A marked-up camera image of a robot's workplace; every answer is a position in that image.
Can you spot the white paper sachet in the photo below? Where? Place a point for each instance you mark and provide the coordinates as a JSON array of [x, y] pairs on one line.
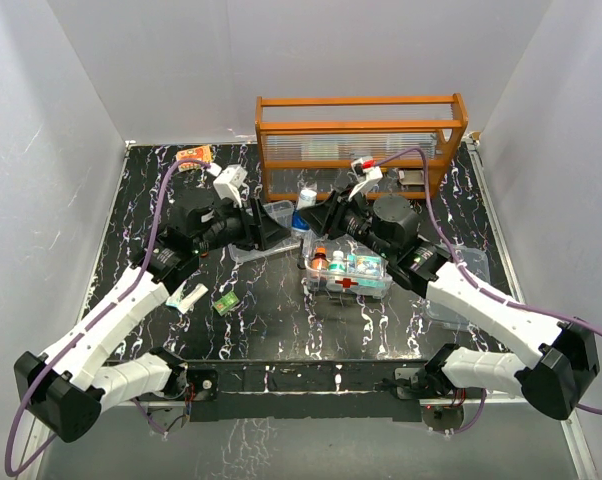
[[182, 301]]

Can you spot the teal header plastic packet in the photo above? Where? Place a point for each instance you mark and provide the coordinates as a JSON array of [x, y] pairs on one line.
[[356, 264]]

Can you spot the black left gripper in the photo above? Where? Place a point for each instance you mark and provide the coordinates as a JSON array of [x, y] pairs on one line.
[[262, 234]]

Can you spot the green wind oil box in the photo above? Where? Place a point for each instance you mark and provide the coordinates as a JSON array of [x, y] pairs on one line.
[[226, 303]]

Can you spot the orange wooden shelf rack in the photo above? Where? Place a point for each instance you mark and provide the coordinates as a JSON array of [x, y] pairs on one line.
[[313, 141]]

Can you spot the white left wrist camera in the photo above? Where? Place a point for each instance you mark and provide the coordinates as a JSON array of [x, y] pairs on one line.
[[228, 181]]

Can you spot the open cardboard box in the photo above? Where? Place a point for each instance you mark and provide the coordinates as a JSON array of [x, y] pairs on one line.
[[411, 177]]

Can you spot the clear kit box lid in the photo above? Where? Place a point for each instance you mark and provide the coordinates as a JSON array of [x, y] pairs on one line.
[[451, 300]]

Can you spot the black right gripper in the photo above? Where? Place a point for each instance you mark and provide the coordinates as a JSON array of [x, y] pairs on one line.
[[322, 215]]

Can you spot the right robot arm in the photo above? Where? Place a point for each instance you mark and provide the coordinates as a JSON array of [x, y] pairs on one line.
[[549, 362]]

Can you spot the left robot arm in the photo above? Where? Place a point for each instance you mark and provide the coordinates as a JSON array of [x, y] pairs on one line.
[[69, 386]]

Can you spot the white medicine bottle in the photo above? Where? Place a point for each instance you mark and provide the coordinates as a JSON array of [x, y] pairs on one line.
[[337, 263]]

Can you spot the clear medicine kit box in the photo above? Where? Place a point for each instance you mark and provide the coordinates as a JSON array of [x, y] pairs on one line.
[[349, 284]]

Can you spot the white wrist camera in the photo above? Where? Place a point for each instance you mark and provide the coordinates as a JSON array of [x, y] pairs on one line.
[[368, 176], [228, 181]]

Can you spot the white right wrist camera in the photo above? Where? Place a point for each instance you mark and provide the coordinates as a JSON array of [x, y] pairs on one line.
[[368, 176]]

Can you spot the orange snack packet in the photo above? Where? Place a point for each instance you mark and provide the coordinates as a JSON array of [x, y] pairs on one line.
[[194, 158]]

